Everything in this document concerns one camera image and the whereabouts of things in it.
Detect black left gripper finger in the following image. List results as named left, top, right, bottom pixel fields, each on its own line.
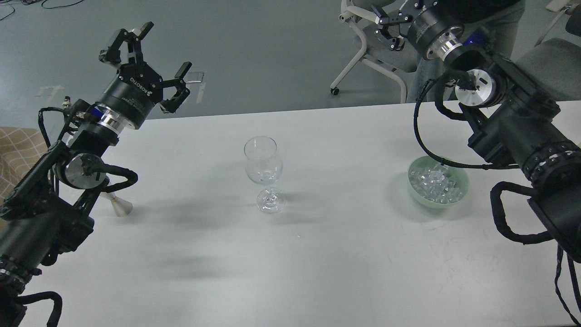
left=159, top=62, right=192, bottom=114
left=99, top=21, right=154, bottom=69

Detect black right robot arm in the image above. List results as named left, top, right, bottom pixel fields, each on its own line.
left=370, top=0, right=580, bottom=303

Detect clear ice cubes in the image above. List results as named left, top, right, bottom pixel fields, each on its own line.
left=408, top=165, right=465, bottom=204

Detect black floor cable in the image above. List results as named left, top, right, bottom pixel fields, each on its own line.
left=0, top=0, right=87, bottom=21

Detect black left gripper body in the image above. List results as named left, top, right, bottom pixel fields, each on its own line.
left=95, top=63, right=162, bottom=129

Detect seated person in black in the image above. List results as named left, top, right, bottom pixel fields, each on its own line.
left=406, top=0, right=525, bottom=103

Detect grey office chair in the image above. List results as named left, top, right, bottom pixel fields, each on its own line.
left=516, top=0, right=581, bottom=101

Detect green bowl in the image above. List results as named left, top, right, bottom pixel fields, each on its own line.
left=407, top=156, right=470, bottom=209

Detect steel double jigger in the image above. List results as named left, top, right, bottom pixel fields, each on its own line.
left=100, top=191, right=133, bottom=217

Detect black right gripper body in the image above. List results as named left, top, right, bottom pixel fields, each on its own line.
left=407, top=5, right=465, bottom=61

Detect clear wine glass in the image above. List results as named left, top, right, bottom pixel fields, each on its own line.
left=244, top=136, right=286, bottom=214

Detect white office chair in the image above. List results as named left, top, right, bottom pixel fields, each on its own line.
left=330, top=0, right=418, bottom=102

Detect beige checkered cushion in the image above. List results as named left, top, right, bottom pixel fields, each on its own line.
left=0, top=127, right=47, bottom=204

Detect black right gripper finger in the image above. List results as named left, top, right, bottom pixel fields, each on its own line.
left=370, top=5, right=416, bottom=51
left=399, top=0, right=438, bottom=14

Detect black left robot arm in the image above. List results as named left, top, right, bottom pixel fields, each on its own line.
left=0, top=21, right=192, bottom=327

